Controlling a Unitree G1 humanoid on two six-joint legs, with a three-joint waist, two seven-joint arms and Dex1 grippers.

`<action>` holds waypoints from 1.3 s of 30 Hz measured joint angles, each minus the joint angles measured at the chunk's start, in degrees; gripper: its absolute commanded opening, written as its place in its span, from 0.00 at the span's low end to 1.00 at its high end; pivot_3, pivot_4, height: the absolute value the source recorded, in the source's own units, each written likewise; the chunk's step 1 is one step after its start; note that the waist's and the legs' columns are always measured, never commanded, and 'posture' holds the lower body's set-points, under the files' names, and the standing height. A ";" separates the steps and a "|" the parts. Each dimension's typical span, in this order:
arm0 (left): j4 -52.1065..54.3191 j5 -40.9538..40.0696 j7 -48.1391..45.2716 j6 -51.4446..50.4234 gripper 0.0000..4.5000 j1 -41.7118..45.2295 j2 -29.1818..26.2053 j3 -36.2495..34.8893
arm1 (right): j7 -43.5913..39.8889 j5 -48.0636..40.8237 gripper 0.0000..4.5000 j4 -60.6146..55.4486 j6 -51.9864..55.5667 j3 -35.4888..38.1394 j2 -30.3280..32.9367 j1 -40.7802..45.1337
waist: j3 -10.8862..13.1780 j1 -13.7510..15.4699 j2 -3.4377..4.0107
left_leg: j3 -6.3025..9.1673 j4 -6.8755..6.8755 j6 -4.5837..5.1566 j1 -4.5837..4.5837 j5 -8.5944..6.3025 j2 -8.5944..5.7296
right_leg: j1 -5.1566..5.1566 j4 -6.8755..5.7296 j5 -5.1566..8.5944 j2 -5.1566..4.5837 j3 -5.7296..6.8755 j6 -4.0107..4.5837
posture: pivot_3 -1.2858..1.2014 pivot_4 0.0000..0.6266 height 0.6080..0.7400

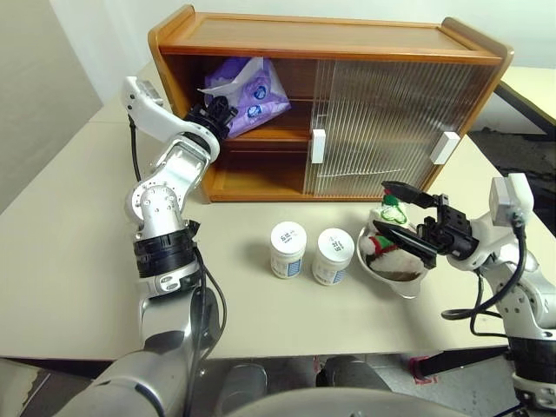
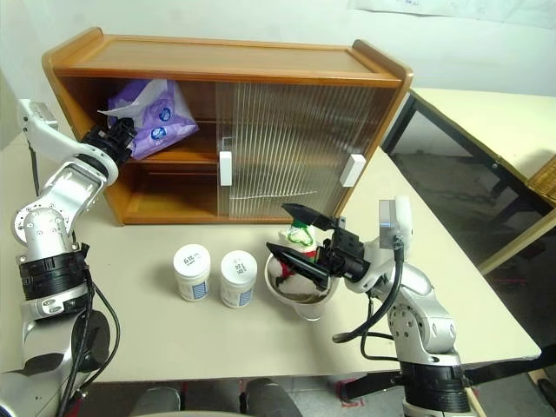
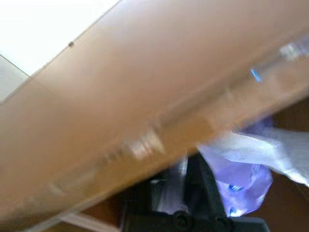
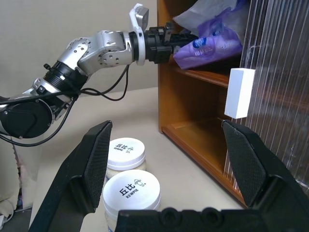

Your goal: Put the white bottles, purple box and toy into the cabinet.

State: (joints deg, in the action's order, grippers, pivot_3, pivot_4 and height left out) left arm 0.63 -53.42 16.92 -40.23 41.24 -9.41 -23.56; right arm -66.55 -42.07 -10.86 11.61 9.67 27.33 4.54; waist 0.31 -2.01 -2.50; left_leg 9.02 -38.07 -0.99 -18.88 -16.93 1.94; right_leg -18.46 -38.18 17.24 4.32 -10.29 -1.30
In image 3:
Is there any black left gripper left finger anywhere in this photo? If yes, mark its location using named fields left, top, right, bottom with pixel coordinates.
left=122, top=178, right=158, bottom=218

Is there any purple box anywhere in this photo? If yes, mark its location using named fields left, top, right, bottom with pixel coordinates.
left=154, top=145, right=274, bottom=216

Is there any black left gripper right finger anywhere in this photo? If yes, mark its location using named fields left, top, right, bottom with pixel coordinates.
left=186, top=152, right=227, bottom=218

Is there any wooden cabinet with shelves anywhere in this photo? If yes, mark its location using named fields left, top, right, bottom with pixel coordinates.
left=0, top=0, right=309, bottom=232

